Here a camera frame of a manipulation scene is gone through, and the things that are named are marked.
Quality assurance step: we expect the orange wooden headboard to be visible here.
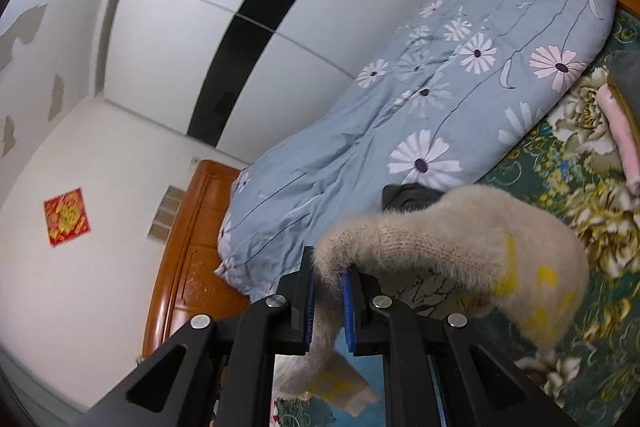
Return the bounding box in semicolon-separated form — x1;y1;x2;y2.
142;160;250;359

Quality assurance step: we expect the grey folded garment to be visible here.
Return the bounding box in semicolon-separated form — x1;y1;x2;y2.
608;50;640;113

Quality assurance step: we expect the pink folded garment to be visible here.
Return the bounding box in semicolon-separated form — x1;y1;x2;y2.
597;83;640;197

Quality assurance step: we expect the green floral bed blanket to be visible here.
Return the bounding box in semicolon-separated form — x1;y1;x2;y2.
451;12;639;426

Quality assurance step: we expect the white black sliding wardrobe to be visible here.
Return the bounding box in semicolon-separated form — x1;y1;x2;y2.
101;0;423;162

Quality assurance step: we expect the red square wall decoration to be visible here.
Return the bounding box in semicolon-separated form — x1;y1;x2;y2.
43;187;90;247

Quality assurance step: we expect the light blue floral quilt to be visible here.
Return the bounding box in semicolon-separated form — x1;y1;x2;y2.
217;0;616;300

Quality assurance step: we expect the beige fuzzy knit sweater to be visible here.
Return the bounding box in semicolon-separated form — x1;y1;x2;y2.
273;185;589;410

